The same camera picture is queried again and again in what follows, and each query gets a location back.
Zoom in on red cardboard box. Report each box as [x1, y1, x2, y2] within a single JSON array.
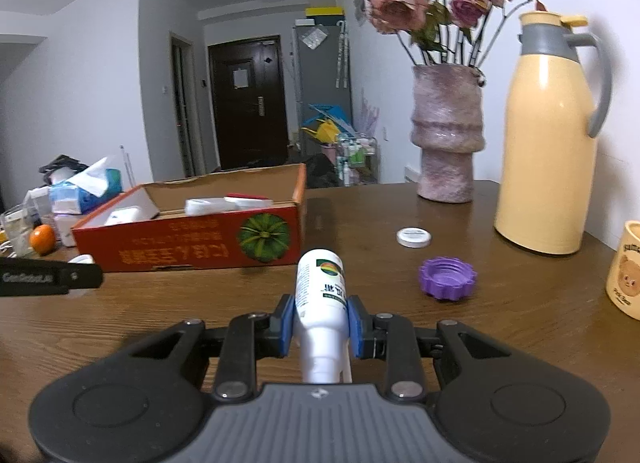
[[71, 163, 307, 273]]

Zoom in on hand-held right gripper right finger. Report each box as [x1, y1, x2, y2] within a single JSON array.
[[348, 294, 522, 404]]

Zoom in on pink ceramic vase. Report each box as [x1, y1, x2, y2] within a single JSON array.
[[410, 64, 487, 204]]

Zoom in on white tissue sheet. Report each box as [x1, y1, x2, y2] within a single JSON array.
[[67, 156, 111, 196]]

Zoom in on grey refrigerator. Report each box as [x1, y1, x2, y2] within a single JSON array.
[[292, 19, 353, 156]]

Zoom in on clear plastic grain container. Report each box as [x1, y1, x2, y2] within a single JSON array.
[[53, 213, 78, 248]]

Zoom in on white plastic bottle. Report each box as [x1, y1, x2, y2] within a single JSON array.
[[296, 248, 354, 385]]

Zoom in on dark wooden door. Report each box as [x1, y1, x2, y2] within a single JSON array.
[[208, 35, 289, 171]]

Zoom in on purple wall decoration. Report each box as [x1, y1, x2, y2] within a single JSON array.
[[359, 88, 381, 136]]

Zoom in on yellow box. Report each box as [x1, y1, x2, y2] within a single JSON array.
[[305, 6, 346, 26]]

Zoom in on orange fruit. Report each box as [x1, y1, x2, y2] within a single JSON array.
[[29, 224, 55, 253]]

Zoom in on blue and yellow hangers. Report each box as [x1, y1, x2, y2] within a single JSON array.
[[300, 103, 357, 146]]

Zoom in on small white lid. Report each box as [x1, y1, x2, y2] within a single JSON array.
[[396, 226, 432, 248]]

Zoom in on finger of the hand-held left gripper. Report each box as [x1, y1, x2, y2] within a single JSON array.
[[0, 257, 104, 298]]

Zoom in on blue tissue pack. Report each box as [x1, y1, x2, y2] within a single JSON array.
[[49, 168, 123, 215]]

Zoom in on cream bear mug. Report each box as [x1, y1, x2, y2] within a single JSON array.
[[605, 220, 640, 321]]

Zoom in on wire cart with bottles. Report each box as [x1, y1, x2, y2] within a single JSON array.
[[336, 133, 379, 187]]

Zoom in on black bag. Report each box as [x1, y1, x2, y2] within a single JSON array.
[[305, 153, 342, 189]]

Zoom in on dried pink roses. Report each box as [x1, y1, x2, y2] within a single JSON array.
[[264, 0, 548, 66]]

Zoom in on white rounded case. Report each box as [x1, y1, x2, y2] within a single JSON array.
[[103, 206, 142, 227]]

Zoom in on purple ridged lid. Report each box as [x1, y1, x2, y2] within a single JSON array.
[[419, 256, 479, 301]]

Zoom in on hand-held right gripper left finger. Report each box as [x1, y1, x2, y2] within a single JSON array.
[[122, 294, 294, 404]]

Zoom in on white tube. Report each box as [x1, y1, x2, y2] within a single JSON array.
[[184, 198, 238, 216]]

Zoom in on yellow thermos jug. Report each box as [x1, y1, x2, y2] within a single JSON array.
[[494, 11, 614, 256]]

